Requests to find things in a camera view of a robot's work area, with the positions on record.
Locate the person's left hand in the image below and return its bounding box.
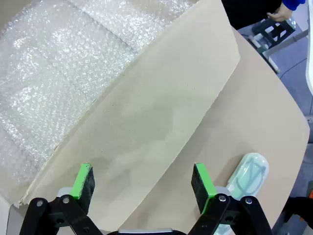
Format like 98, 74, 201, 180
268, 3, 294, 23

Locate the brown cardboard shipping box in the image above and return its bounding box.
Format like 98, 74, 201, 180
0, 0, 242, 235

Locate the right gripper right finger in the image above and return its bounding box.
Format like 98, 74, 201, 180
187, 163, 273, 235

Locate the person's left forearm blue sleeve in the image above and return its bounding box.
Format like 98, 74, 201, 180
281, 0, 307, 12

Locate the clear bubble wrap sheet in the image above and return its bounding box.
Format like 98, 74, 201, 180
0, 0, 196, 188

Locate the black plastic stool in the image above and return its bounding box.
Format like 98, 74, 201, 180
251, 18, 297, 50

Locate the black object with orange part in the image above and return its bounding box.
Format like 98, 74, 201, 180
283, 190, 313, 235

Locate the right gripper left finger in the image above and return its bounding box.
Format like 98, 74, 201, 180
19, 163, 103, 235

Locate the mint green glasses case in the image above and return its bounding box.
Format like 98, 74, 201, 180
216, 153, 269, 235

